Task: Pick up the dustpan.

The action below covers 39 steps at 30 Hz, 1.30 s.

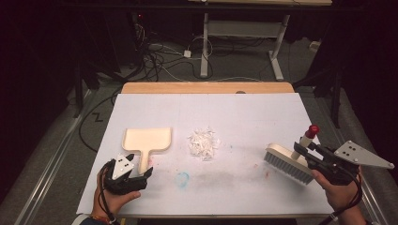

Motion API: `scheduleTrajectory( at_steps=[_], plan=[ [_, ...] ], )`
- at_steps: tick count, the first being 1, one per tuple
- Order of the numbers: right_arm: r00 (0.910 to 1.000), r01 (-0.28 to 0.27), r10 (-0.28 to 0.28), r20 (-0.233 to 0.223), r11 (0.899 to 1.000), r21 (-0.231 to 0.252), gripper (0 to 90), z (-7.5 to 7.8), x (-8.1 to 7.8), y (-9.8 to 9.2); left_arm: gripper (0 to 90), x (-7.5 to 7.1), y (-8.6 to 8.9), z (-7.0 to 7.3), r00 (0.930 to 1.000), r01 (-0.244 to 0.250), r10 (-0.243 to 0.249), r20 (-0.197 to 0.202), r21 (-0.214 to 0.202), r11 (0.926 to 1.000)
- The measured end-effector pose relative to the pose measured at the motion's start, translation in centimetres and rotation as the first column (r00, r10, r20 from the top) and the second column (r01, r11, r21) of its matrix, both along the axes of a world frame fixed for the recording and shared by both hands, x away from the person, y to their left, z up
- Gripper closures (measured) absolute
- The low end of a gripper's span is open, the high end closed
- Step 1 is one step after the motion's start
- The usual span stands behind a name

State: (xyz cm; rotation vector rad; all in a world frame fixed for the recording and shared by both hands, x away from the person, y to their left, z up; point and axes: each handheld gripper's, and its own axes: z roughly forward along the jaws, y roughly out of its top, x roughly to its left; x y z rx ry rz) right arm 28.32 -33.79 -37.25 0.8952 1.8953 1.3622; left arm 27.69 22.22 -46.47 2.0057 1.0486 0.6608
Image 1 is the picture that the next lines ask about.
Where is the wooden dustpan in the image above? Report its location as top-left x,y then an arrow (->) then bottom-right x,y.
121,127 -> 173,175

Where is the white brush with red-tipped handle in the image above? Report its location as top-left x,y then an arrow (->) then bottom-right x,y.
263,124 -> 321,187

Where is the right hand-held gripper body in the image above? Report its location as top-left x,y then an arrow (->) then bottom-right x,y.
305,140 -> 395,187

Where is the black metal stand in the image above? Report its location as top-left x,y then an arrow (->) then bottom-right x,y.
293,59 -> 346,129

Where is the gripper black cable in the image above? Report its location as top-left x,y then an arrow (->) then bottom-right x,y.
318,170 -> 364,225
98,160 -> 119,225

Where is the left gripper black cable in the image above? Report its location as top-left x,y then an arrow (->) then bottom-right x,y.
98,160 -> 119,225

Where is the person's right hand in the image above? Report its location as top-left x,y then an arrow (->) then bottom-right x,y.
311,165 -> 364,214

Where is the grey metal floor rail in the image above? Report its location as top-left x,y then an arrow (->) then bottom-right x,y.
13,88 -> 95,225

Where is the pile of white paper scraps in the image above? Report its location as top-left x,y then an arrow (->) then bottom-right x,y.
186,126 -> 222,162

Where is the orange wrist bracelet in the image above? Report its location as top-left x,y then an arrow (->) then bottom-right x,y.
89,215 -> 112,225

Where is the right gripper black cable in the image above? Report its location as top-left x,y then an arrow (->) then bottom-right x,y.
318,170 -> 364,225

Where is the tangle of floor cables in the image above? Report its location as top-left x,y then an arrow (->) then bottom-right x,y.
130,22 -> 217,83

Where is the white paper table cover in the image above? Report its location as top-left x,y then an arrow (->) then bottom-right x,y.
76,92 -> 334,218

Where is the black floor cable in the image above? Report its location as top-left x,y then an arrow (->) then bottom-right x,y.
77,88 -> 124,154

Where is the person's left hand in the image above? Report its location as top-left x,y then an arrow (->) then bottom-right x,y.
90,162 -> 142,220

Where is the white metal desk frame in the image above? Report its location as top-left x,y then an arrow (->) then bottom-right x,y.
199,11 -> 291,83

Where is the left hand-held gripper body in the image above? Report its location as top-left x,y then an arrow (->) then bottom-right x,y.
102,153 -> 148,195

